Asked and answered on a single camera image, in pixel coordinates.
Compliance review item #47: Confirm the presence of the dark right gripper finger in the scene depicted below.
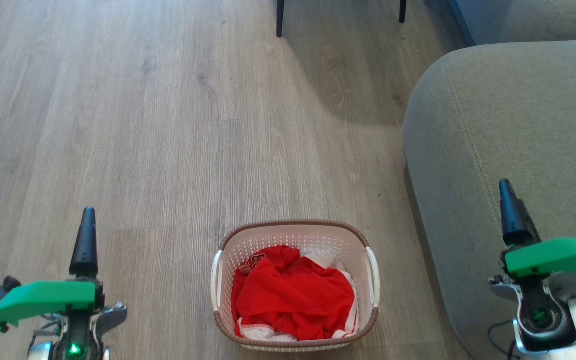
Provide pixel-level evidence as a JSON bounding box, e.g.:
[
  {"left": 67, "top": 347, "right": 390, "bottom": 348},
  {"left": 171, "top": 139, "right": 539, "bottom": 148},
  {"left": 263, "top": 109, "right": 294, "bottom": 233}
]
[{"left": 498, "top": 178, "right": 540, "bottom": 247}]

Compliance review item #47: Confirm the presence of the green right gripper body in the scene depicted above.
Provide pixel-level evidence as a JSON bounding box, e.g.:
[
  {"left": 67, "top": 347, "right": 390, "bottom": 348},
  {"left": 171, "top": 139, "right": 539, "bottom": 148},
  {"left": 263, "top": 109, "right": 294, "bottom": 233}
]
[{"left": 488, "top": 237, "right": 576, "bottom": 352}]

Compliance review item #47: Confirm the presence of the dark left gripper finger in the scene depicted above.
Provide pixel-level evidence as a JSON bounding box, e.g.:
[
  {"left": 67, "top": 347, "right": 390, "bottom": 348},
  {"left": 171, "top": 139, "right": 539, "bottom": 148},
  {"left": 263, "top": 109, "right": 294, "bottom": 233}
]
[{"left": 69, "top": 206, "right": 100, "bottom": 279}]

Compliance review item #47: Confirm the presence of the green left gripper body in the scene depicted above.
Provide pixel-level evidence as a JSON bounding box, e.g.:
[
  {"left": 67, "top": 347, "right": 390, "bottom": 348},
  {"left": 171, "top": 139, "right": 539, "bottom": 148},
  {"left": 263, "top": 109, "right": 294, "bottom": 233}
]
[{"left": 0, "top": 277, "right": 129, "bottom": 360}]

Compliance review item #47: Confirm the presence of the white laundry basket brown rim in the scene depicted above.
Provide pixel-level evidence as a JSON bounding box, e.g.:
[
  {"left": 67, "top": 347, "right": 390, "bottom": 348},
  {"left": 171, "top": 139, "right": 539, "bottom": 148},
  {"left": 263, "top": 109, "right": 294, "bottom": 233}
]
[{"left": 210, "top": 220, "right": 381, "bottom": 352}]

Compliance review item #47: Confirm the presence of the grey fabric sofa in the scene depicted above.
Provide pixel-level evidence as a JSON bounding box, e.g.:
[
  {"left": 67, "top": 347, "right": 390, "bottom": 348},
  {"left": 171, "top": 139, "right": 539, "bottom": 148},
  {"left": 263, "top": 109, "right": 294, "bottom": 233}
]
[{"left": 402, "top": 39, "right": 576, "bottom": 360}]

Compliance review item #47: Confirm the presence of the blue grey upholstered furniture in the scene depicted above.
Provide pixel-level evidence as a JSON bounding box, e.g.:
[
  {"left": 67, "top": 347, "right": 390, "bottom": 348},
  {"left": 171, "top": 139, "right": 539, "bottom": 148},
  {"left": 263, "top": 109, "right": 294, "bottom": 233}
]
[{"left": 449, "top": 0, "right": 576, "bottom": 47}]

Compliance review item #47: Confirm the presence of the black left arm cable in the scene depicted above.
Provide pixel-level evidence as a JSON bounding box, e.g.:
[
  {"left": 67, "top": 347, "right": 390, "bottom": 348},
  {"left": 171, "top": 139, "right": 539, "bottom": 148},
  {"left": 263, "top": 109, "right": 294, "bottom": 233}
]
[{"left": 32, "top": 317, "right": 65, "bottom": 342}]

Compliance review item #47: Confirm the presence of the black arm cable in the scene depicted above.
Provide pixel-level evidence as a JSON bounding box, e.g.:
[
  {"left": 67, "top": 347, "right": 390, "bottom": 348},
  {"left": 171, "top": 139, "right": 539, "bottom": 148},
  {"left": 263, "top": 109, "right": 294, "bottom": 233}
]
[
  {"left": 487, "top": 320, "right": 519, "bottom": 360},
  {"left": 32, "top": 317, "right": 65, "bottom": 342}
]

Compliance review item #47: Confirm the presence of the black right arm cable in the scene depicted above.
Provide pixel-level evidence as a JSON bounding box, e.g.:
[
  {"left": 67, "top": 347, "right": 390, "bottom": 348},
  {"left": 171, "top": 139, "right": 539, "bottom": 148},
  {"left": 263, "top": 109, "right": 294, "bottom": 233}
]
[{"left": 487, "top": 320, "right": 519, "bottom": 360}]

